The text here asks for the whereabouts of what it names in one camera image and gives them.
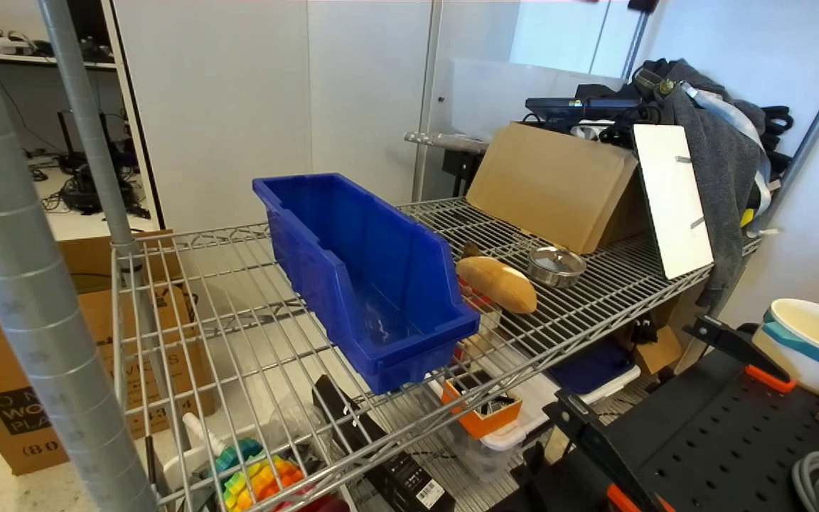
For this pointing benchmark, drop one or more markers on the bread plush toy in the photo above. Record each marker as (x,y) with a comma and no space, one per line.
(498,283)

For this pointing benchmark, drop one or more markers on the rainbow coloured toy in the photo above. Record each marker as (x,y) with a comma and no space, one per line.
(259,478)

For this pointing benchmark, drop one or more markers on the blue plastic storage bin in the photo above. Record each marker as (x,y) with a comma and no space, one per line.
(374,284)

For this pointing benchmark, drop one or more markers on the small metal bowl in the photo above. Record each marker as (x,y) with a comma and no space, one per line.
(556,265)

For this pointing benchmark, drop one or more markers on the brown cardboard box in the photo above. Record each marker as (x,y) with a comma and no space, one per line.
(552,186)

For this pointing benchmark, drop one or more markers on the orange box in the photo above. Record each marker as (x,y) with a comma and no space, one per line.
(480,412)

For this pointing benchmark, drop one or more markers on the clear plastic container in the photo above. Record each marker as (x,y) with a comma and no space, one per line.
(516,419)

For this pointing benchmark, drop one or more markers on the black box with label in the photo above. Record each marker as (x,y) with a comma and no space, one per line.
(388,462)

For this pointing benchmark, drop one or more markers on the dark blue lid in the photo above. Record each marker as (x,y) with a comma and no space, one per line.
(591,370)

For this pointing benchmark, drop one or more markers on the white board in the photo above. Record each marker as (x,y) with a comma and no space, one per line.
(672,199)

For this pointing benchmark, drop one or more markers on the grey cloth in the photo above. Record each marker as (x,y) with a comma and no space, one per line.
(719,163)

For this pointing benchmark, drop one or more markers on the stack of cardboard boxes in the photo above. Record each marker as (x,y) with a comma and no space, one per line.
(18,370)

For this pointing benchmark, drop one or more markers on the white bowl with teal rim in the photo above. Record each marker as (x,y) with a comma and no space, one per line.
(815,345)

